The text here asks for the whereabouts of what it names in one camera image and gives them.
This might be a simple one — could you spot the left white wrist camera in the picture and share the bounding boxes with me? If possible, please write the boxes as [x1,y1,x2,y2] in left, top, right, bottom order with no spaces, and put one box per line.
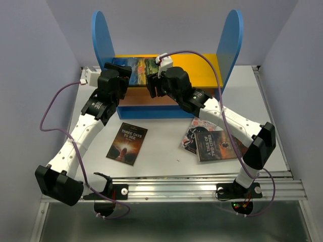
[80,67,101,88]

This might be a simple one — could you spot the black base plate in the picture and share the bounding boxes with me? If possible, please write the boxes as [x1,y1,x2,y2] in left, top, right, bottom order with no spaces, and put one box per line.
[216,181,263,216]
[83,184,129,219]

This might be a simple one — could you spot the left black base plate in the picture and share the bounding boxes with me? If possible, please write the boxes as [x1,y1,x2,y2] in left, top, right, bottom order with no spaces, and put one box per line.
[83,184,129,219]

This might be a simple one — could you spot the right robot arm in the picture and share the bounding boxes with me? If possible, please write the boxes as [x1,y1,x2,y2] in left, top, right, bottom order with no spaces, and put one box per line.
[147,67,276,197]

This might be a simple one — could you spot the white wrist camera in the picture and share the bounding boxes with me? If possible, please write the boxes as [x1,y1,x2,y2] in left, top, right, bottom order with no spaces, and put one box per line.
[80,67,101,88]
[155,53,174,76]

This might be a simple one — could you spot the Little Women floral book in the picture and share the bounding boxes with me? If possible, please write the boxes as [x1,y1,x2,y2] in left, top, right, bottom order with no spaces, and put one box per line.
[179,117,217,154]

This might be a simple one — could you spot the A Tale of Two Cities book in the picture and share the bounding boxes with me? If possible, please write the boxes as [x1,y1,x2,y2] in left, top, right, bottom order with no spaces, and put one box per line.
[195,131,237,162]

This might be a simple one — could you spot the Three Days to See book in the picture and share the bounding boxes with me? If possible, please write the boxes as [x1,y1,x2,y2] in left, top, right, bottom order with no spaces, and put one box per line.
[106,123,147,166]

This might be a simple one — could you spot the Animal Farm book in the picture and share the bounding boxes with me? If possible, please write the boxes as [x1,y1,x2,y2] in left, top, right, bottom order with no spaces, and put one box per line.
[112,57,158,86]

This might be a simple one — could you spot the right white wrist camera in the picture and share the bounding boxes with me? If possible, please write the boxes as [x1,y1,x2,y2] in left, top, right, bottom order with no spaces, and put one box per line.
[155,53,174,76]

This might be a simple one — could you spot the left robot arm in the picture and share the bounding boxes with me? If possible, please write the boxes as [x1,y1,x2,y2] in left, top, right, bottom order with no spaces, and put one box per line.
[35,63,132,206]

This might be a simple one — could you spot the blue wooden bookshelf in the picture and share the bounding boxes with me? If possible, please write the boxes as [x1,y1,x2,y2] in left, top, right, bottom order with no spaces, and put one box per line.
[91,9,244,119]

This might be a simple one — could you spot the aluminium mounting rail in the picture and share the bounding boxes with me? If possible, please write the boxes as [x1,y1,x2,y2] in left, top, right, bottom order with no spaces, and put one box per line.
[44,178,309,202]

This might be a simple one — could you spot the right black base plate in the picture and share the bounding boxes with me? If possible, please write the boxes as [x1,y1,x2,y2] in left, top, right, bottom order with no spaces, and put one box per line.
[216,181,263,216]

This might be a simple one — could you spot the brown Edmund Burke book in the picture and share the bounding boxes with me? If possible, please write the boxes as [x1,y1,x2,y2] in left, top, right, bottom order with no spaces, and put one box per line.
[234,137,248,156]

